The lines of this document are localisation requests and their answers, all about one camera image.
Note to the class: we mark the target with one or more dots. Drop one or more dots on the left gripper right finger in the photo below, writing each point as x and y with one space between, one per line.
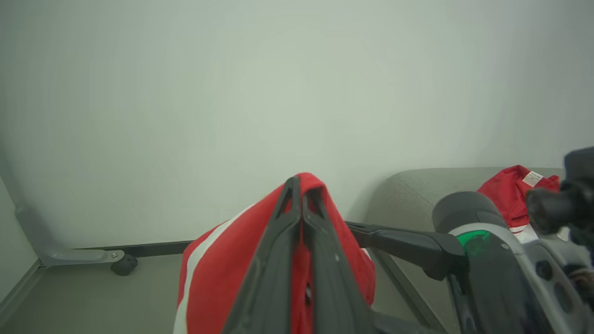
334 278

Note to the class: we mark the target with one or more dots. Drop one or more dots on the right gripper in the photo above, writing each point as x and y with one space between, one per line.
506 287

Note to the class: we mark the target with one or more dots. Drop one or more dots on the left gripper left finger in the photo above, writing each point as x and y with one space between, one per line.
269 278

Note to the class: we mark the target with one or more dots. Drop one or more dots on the red garment with white stripe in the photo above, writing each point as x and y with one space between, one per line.
218 278

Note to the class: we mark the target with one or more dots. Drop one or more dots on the grey fabric sofa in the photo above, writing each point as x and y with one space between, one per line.
417 195

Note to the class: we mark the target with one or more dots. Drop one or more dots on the dark baseboard strip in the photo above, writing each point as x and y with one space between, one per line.
153 248

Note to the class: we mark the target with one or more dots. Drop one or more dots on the black caster wheel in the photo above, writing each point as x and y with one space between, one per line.
124 265

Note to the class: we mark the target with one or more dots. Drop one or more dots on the grey metal frame leg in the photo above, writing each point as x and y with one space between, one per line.
55 250

